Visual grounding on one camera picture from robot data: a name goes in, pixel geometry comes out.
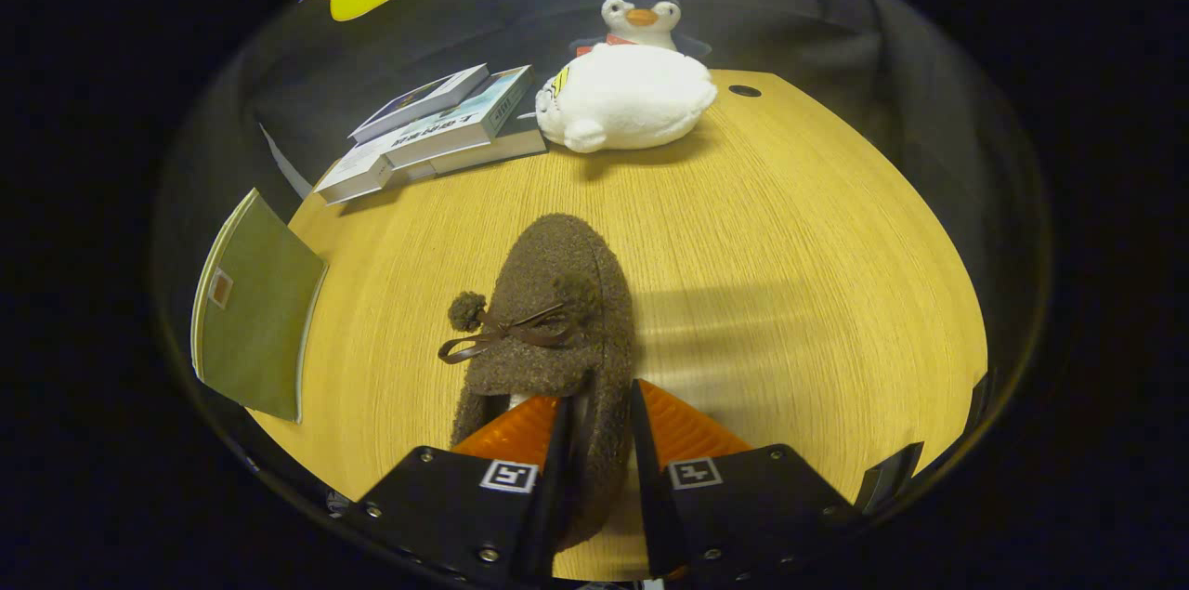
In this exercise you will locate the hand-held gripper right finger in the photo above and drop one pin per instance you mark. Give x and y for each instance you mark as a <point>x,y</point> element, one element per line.
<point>647,497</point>

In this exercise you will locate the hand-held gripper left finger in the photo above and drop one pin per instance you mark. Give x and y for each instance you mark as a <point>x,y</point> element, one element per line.
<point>557,497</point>

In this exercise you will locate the brown fuzzy shoe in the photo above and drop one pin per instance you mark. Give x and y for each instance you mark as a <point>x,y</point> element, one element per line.
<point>557,265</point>

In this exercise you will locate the green fabric storage box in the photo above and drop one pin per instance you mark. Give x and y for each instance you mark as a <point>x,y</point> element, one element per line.
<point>260,321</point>

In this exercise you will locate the black cover book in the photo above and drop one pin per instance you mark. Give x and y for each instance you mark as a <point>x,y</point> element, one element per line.
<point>502,149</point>

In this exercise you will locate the white cover book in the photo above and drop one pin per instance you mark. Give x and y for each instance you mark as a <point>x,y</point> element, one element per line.
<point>348,176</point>

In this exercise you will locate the white plush toy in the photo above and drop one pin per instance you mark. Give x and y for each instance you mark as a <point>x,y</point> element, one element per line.
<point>632,98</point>

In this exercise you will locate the small dark-cover book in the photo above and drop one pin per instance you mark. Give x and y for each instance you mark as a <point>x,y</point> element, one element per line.
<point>418,102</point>

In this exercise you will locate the penguin plush toy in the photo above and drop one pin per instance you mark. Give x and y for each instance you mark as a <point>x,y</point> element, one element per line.
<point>641,9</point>

